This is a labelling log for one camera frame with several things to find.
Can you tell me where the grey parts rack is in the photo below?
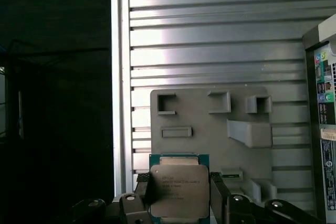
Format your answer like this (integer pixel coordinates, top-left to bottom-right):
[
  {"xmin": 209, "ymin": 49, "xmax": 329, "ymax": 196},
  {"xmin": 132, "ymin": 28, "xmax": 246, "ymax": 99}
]
[{"xmin": 150, "ymin": 87, "xmax": 278, "ymax": 210}]

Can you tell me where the CPU with silver top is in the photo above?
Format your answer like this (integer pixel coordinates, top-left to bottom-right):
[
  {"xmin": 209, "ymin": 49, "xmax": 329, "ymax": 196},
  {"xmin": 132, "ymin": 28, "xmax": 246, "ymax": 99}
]
[{"xmin": 145, "ymin": 153, "xmax": 211, "ymax": 224}]

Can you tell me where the green RAM stick on rack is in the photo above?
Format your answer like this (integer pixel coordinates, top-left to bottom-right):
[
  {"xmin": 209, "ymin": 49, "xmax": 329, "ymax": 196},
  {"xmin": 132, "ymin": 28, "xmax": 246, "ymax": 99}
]
[{"xmin": 221, "ymin": 172, "xmax": 243, "ymax": 179}]

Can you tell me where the black open PC case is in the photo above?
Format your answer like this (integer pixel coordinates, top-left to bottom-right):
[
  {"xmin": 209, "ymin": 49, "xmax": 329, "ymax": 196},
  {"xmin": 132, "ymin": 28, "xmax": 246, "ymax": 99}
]
[{"xmin": 301, "ymin": 14, "xmax": 336, "ymax": 224}]

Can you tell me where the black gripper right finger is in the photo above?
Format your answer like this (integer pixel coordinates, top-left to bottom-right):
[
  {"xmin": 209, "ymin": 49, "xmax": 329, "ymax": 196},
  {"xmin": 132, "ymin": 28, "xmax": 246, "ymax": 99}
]
[{"xmin": 208, "ymin": 171, "xmax": 324, "ymax": 224}]

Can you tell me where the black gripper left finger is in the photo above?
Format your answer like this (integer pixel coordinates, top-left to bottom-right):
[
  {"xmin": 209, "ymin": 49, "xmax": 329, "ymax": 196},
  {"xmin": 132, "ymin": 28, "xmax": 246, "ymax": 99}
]
[{"xmin": 69, "ymin": 172, "xmax": 152, "ymax": 224}]

